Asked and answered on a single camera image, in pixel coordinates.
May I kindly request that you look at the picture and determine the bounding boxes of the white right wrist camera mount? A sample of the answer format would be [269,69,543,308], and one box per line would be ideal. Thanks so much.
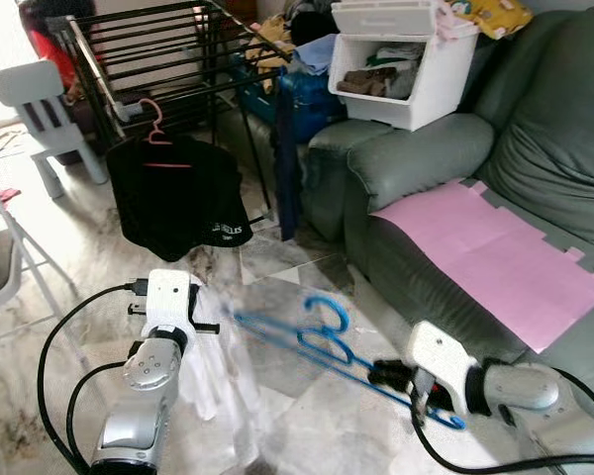
[406,320,481,417]

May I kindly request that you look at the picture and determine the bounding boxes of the black t-shirt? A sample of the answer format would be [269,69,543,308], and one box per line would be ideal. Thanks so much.
[106,136,253,263]

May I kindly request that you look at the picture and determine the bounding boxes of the pink plastic hanger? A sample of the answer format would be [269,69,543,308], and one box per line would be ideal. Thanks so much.
[139,97,194,169]

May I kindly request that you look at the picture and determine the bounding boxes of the brown folded clothes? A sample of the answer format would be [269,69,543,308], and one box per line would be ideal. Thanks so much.
[337,67,397,98]

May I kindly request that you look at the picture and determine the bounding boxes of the blue plastic hanger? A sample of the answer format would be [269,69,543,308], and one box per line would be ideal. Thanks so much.
[233,295,468,431]

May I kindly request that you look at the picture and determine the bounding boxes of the yellow crumpled cloth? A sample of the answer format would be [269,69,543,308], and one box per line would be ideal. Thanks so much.
[252,15,288,50]

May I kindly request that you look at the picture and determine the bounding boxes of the red hanging cloth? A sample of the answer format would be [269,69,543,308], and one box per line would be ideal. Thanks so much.
[20,0,80,95]

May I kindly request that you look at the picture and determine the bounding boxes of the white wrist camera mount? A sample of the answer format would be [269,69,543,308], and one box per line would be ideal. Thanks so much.
[144,269,201,342]
[406,320,481,417]

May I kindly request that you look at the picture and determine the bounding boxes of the white storage bin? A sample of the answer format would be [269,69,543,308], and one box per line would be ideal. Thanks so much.
[330,0,481,133]

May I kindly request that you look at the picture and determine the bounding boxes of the pink foam mat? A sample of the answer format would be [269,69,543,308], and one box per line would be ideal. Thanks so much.
[371,178,594,354]

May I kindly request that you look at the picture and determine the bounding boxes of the yellow printed cloth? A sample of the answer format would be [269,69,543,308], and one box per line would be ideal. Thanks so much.
[465,0,534,39]

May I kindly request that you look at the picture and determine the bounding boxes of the white child chair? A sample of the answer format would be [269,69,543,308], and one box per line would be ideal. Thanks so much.
[0,59,110,199]

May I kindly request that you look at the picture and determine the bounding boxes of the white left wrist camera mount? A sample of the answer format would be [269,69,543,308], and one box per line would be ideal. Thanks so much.
[144,269,201,342]

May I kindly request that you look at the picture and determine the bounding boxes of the black clothes drying rack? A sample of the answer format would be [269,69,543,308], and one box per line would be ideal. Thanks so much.
[45,0,308,238]

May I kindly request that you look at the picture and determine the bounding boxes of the black cloth bundle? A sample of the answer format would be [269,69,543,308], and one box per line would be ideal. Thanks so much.
[287,0,338,46]

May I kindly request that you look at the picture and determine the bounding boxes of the dark green leather sofa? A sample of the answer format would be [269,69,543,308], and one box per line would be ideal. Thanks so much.
[302,5,594,397]

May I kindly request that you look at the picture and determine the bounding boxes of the blue folded towel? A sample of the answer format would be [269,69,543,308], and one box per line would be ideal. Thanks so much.
[297,35,340,75]

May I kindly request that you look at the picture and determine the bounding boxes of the white shirt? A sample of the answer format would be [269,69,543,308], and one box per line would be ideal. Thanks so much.
[178,282,278,466]

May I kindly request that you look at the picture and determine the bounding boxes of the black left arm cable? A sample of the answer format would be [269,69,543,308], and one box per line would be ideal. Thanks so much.
[37,282,149,474]

